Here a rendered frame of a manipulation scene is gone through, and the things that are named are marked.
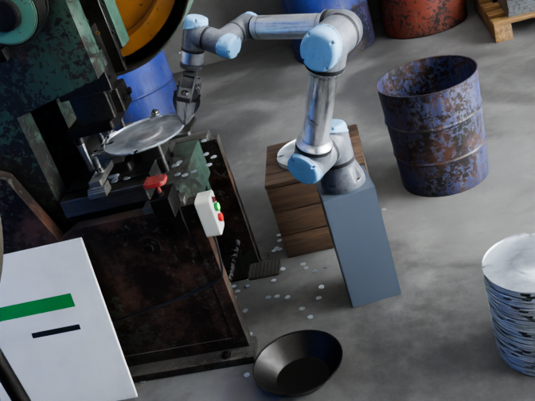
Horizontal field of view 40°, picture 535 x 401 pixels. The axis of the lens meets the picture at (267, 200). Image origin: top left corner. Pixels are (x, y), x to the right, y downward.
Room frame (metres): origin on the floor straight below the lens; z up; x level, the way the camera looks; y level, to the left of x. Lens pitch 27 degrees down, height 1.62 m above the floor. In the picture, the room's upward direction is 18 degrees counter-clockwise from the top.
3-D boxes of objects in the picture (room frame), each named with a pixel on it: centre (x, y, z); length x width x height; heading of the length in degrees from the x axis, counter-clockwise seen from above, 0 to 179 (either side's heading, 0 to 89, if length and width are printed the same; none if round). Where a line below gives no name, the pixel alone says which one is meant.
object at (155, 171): (2.41, 0.45, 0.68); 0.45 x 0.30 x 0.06; 167
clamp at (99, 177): (2.24, 0.49, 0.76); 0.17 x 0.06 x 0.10; 167
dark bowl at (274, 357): (1.88, 0.07, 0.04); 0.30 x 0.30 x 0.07
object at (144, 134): (2.38, 0.33, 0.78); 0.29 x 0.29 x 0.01
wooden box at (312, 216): (2.75, -0.24, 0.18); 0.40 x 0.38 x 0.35; 80
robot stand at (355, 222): (2.23, -0.27, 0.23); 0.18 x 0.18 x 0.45; 87
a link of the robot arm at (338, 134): (2.22, -0.26, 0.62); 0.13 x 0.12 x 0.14; 138
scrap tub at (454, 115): (2.86, -0.79, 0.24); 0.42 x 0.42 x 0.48
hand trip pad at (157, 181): (2.04, 0.30, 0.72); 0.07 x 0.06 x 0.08; 77
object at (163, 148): (2.37, 0.28, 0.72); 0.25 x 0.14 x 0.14; 77
